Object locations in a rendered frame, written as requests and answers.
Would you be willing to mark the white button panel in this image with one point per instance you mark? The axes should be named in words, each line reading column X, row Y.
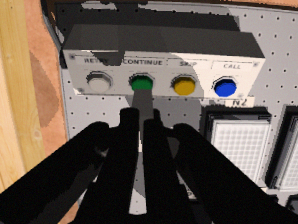
column 205, row 63

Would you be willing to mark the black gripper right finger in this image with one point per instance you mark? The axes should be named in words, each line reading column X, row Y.
column 226, row 194

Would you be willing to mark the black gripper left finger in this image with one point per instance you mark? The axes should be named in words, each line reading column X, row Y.
column 48, row 191

